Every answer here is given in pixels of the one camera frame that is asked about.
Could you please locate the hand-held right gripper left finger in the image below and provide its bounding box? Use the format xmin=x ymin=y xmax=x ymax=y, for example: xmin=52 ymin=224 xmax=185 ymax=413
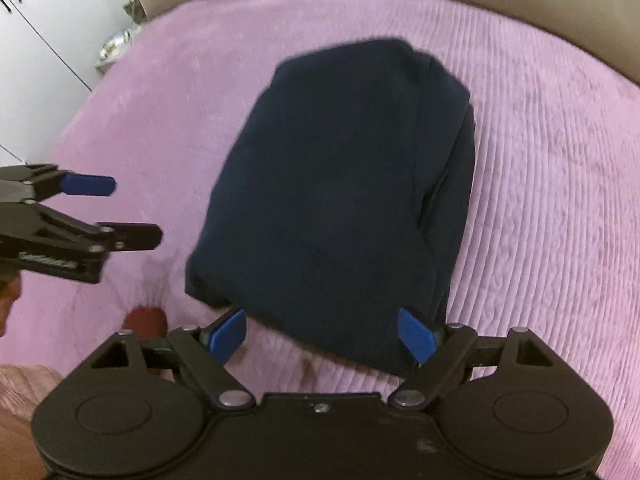
xmin=90 ymin=308 xmax=254 ymax=409

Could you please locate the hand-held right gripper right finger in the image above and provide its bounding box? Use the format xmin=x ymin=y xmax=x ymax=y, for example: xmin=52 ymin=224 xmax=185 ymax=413
xmin=389 ymin=308 xmax=552 ymax=409

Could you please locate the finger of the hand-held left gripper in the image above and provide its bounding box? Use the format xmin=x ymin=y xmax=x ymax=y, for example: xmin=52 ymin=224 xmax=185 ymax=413
xmin=22 ymin=202 xmax=164 ymax=261
xmin=0 ymin=162 xmax=117 ymax=206

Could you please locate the navy hoodie with striped print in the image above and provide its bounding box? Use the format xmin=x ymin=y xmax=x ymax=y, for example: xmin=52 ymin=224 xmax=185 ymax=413
xmin=184 ymin=36 xmax=476 ymax=378

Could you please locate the person's left hand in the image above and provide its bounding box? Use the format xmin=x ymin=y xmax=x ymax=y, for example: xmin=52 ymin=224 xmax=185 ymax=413
xmin=0 ymin=272 xmax=23 ymax=337

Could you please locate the reddish brown round object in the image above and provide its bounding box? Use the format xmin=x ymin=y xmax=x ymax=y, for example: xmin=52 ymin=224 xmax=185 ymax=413
xmin=122 ymin=308 xmax=169 ymax=338

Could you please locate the white wardrobe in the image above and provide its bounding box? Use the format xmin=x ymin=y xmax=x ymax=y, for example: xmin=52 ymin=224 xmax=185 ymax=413
xmin=0 ymin=0 xmax=141 ymax=163

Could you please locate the pink ribbed blanket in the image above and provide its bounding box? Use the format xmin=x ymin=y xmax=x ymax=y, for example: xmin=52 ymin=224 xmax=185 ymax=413
xmin=0 ymin=0 xmax=640 ymax=480

